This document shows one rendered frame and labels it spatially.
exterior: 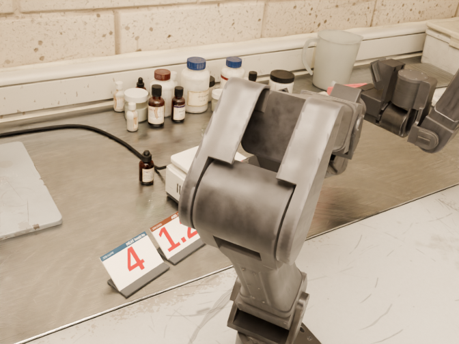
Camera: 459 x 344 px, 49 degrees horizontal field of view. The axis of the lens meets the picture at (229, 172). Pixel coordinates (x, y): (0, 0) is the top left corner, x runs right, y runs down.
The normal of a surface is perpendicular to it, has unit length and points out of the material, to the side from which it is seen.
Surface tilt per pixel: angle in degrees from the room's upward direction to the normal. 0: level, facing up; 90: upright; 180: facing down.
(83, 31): 90
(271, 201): 35
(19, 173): 0
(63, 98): 90
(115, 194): 0
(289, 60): 90
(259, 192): 29
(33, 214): 0
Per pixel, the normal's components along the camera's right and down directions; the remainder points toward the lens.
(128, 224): 0.09, -0.84
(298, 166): -0.22, -0.30
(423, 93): -0.64, 0.36
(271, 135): -0.36, 0.12
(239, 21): 0.53, 0.50
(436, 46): -0.88, 0.24
